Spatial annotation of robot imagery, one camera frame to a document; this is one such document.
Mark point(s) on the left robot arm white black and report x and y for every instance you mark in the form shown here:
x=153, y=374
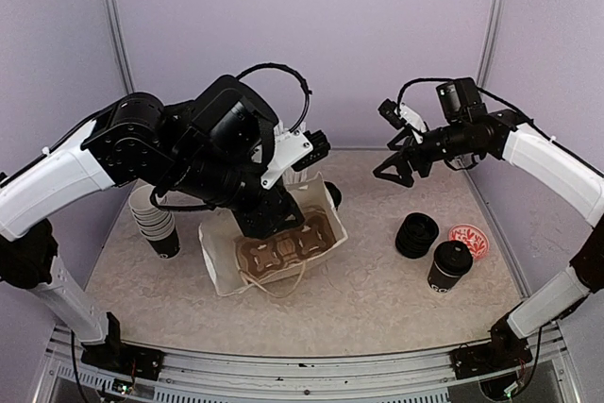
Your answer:
x=217, y=148

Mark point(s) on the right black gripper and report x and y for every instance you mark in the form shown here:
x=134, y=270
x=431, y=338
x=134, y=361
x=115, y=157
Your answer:
x=411, y=148

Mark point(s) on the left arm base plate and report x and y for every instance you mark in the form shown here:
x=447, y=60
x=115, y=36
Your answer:
x=125, y=359

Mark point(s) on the cup holding white straws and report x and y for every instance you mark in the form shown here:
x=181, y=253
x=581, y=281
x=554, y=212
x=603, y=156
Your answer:
x=290, y=176

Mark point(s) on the red patterned white bowl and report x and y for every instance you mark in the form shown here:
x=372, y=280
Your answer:
x=474, y=238

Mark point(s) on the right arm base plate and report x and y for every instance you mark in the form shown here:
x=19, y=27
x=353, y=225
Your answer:
x=470, y=361

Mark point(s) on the right aluminium corner post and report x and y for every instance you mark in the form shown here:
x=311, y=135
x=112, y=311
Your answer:
x=487, y=54

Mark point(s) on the stack of black lids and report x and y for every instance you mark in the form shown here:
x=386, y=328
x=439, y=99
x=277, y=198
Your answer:
x=416, y=235

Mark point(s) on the black paper coffee cup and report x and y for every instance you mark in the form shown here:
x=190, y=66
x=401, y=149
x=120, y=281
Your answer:
x=439, y=281

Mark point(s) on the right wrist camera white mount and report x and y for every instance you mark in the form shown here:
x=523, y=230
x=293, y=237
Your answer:
x=401, y=116

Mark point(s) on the brown pulp cup carrier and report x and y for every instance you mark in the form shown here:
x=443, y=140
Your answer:
x=260, y=259

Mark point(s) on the black plastic cup lid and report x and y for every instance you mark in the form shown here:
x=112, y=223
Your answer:
x=453, y=258

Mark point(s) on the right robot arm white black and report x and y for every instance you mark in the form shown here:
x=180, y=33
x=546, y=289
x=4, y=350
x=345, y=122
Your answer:
x=508, y=135

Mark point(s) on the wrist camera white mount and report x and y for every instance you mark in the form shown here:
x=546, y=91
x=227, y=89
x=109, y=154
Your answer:
x=297, y=149
x=401, y=116

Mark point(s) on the aluminium front frame rail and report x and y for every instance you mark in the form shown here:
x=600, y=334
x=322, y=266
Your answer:
x=427, y=375

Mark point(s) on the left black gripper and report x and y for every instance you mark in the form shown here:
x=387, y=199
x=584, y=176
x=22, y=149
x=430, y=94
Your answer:
x=267, y=220

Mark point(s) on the stack of paper cups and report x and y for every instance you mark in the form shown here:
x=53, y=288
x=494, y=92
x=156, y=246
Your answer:
x=157, y=226

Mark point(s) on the cream paper takeout bag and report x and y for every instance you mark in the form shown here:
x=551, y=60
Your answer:
x=218, y=235

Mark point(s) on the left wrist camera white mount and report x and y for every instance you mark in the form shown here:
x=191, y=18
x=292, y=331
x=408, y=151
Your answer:
x=297, y=149

